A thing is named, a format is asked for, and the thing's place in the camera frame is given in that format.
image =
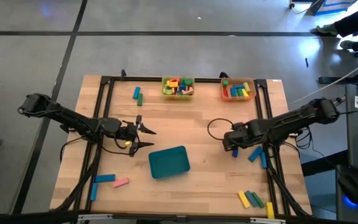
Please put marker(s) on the black aluminium table frame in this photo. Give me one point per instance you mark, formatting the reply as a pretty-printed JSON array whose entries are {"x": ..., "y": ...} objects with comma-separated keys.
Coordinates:
[{"x": 148, "y": 79}]

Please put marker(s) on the green small block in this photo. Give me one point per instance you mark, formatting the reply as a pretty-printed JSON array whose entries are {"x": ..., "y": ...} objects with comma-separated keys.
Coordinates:
[{"x": 240, "y": 92}]

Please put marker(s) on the green short plank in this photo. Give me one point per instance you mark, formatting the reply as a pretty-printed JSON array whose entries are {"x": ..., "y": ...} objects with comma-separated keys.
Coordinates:
[{"x": 140, "y": 99}]

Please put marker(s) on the teal plank block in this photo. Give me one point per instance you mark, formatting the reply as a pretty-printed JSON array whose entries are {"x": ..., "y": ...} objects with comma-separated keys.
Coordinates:
[{"x": 251, "y": 198}]

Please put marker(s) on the small black floor object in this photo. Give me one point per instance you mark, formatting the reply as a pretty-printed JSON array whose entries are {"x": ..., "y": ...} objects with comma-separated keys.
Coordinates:
[{"x": 306, "y": 62}]

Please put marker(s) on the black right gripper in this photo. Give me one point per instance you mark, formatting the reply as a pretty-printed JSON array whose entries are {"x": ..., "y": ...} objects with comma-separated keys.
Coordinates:
[{"x": 236, "y": 137}]

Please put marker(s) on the yellow cylinder block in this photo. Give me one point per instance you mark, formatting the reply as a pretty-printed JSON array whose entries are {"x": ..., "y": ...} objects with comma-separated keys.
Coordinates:
[{"x": 245, "y": 93}]

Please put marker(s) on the red cylinder block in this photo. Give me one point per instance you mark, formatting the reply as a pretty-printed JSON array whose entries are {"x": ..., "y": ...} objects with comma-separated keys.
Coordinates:
[{"x": 225, "y": 92}]

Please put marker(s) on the pink plank block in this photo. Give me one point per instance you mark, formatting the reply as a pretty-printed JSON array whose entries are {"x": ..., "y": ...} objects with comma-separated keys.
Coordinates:
[{"x": 120, "y": 182}]

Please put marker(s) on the yellow-green arch block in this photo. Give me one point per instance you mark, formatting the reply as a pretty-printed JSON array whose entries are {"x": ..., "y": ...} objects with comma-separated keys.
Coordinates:
[{"x": 167, "y": 91}]

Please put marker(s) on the orange plastic bin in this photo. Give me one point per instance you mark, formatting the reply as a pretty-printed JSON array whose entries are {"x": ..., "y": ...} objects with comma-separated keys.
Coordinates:
[{"x": 238, "y": 99}]

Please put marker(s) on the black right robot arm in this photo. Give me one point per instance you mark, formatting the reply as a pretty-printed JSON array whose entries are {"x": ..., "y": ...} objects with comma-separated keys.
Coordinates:
[{"x": 291, "y": 123}]

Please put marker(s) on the yellow plastic bin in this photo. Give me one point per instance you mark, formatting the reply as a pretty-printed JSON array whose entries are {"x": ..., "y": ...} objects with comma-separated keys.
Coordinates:
[{"x": 179, "y": 99}]

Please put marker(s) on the silver metal bracket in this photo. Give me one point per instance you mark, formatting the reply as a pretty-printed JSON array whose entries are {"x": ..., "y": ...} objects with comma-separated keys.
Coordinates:
[
  {"x": 267, "y": 221},
  {"x": 93, "y": 216}
]

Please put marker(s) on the black front crossbar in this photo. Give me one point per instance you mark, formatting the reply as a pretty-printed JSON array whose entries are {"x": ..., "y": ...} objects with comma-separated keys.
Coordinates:
[{"x": 26, "y": 219}]

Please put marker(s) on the black frame clamp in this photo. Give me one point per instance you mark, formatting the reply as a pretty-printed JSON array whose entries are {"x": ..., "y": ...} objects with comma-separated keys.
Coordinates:
[
  {"x": 123, "y": 74},
  {"x": 223, "y": 75}
]

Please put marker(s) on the teal plastic bin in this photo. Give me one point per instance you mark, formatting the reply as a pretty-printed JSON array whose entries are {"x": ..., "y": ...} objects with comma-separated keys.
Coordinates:
[{"x": 169, "y": 162}]

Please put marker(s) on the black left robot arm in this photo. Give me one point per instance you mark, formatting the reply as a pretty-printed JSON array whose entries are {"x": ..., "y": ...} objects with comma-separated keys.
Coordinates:
[{"x": 70, "y": 119}]

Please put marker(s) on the black desk foot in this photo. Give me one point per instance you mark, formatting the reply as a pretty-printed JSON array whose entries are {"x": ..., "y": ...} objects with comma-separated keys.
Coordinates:
[{"x": 337, "y": 80}]

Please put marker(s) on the red arch block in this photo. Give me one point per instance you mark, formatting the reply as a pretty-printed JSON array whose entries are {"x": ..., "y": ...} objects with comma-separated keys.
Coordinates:
[{"x": 175, "y": 80}]

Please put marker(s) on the blue white bag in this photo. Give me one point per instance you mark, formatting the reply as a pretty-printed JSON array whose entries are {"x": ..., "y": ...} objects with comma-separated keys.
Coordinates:
[{"x": 334, "y": 4}]

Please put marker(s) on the blue short plank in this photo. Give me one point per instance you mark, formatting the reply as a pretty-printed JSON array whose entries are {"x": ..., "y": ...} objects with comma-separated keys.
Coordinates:
[{"x": 136, "y": 92}]

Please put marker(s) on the green arch block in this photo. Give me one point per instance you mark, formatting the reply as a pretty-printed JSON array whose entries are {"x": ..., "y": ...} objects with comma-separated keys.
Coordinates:
[{"x": 188, "y": 82}]

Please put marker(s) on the light green cylinder block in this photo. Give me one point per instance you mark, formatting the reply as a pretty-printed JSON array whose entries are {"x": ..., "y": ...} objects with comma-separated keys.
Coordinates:
[{"x": 246, "y": 86}]

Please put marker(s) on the yellow plank block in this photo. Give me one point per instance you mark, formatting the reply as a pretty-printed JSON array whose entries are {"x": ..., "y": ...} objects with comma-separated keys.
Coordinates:
[
  {"x": 244, "y": 199},
  {"x": 270, "y": 209}
]

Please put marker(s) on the natural wood small block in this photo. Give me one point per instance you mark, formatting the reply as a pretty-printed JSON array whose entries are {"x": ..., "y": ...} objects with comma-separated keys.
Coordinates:
[{"x": 187, "y": 91}]

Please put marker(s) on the person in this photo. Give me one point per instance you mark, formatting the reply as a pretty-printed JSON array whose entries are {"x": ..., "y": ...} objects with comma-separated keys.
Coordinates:
[{"x": 356, "y": 20}]

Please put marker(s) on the black computer mouse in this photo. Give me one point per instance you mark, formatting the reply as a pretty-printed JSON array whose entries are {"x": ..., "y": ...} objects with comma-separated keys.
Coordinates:
[{"x": 350, "y": 188}]

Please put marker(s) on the green plank block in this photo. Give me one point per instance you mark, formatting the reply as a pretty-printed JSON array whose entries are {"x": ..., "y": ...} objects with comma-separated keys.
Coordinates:
[{"x": 258, "y": 199}]

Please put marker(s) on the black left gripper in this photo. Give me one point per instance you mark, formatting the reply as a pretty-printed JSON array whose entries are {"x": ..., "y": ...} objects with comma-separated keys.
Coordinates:
[{"x": 126, "y": 132}]

